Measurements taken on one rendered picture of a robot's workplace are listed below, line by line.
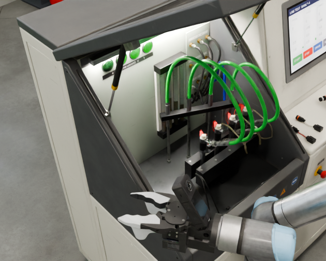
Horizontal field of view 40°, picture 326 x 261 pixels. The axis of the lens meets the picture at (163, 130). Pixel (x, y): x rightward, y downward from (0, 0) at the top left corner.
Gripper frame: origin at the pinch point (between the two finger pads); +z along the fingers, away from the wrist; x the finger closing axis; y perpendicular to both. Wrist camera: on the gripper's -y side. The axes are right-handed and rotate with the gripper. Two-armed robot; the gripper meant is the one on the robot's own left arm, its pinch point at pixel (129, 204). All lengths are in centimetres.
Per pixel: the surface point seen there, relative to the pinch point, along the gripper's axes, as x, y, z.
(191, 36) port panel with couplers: 97, -1, 9
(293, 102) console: 114, 31, -35
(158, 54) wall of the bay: 83, 2, 18
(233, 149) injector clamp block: 79, 37, -14
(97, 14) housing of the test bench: 74, -15, 38
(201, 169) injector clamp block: 65, 39, -4
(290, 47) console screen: 111, 5, -29
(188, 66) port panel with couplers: 97, 12, 10
